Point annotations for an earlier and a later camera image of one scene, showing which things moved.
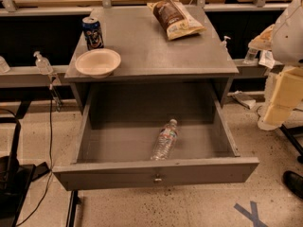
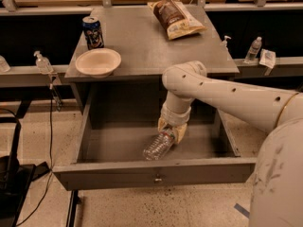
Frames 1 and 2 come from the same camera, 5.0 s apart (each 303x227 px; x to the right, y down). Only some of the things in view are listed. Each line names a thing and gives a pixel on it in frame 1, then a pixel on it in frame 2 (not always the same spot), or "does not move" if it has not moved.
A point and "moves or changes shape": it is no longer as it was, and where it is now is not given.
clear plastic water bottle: [166, 141] moves or changes shape
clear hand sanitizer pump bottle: [43, 63] does not move
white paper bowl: [98, 63] does not move
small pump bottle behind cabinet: [223, 43] does not move
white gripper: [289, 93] → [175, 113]
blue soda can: [93, 32] does not move
